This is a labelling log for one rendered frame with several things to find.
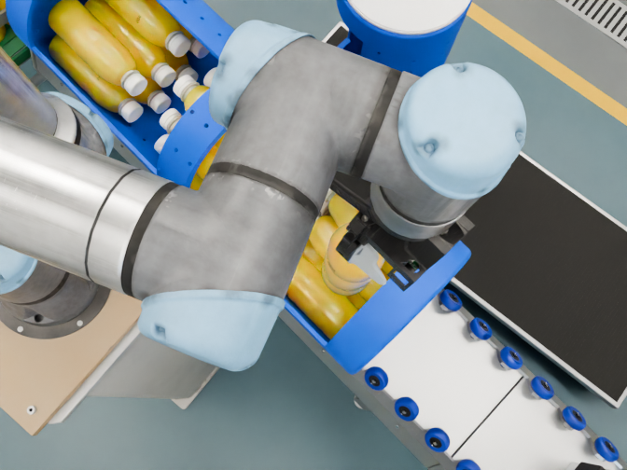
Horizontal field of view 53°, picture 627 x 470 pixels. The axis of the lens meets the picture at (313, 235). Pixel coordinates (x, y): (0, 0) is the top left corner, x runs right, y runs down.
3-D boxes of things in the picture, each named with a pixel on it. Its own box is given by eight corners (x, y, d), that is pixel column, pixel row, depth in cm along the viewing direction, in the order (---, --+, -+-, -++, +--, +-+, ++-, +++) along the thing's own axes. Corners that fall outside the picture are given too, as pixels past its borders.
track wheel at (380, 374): (389, 384, 112) (394, 379, 113) (370, 366, 112) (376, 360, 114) (376, 396, 114) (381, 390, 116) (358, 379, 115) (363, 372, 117)
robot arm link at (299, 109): (173, 135, 36) (350, 204, 36) (248, -17, 40) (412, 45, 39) (189, 183, 44) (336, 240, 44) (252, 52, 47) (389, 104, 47)
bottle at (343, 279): (353, 239, 92) (372, 198, 73) (380, 280, 90) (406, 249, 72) (311, 263, 91) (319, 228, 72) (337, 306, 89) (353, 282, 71)
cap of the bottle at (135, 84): (120, 83, 110) (128, 89, 110) (137, 69, 111) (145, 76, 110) (127, 93, 114) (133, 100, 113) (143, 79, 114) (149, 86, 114)
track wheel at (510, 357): (515, 375, 114) (523, 368, 113) (496, 356, 115) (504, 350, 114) (518, 365, 118) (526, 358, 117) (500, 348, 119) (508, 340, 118)
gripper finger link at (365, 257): (365, 304, 70) (389, 280, 61) (327, 266, 70) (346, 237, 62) (383, 285, 71) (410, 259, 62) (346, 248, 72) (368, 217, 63)
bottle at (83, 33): (39, 14, 111) (111, 86, 108) (71, -11, 112) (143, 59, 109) (56, 35, 118) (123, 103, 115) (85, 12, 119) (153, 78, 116)
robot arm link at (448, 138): (419, 29, 37) (554, 80, 37) (387, 110, 48) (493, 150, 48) (373, 144, 35) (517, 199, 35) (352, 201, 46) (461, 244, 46)
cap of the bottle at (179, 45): (188, 33, 114) (194, 39, 113) (178, 50, 116) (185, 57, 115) (174, 34, 110) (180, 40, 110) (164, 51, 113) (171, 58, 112)
